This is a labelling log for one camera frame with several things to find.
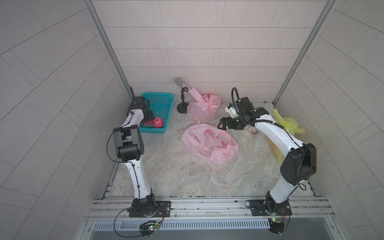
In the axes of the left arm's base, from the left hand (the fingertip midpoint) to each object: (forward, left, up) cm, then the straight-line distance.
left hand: (149, 114), depth 103 cm
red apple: (-8, -8, +2) cm, 11 cm away
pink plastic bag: (-20, -46, -5) cm, 51 cm away
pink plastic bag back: (+3, -38, +7) cm, 39 cm away
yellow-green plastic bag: (-19, -85, +15) cm, 88 cm away
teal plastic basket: (+6, -8, +4) cm, 11 cm away
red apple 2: (-9, -2, +2) cm, 9 cm away
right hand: (-17, -49, +11) cm, 53 cm away
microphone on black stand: (+10, -22, -2) cm, 24 cm away
